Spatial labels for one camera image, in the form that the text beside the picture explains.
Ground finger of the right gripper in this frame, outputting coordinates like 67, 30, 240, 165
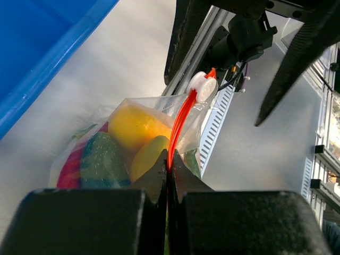
254, 1, 339, 126
164, 0, 211, 85

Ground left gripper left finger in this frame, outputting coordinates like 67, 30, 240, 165
1, 150, 167, 254

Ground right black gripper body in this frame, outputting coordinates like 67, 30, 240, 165
209, 0, 320, 20

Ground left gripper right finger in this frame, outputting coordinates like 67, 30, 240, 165
169, 152, 331, 254

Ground red chili pepper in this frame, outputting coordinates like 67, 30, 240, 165
56, 121, 108, 189

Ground green cucumber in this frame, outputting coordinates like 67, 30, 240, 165
80, 132, 131, 189

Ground clear orange zip bag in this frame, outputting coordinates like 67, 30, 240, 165
49, 69, 217, 189

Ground red orange mango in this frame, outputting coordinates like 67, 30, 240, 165
130, 135, 169, 182

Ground yellow orange mango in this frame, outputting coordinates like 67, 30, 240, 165
108, 105, 171, 152

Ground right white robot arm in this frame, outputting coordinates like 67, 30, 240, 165
164, 1, 339, 126

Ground blue plastic bin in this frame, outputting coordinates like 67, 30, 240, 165
1, 0, 117, 137

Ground aluminium front rail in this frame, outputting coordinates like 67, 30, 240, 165
162, 6, 229, 96

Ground white slotted cable duct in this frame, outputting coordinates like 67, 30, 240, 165
199, 86, 235, 176

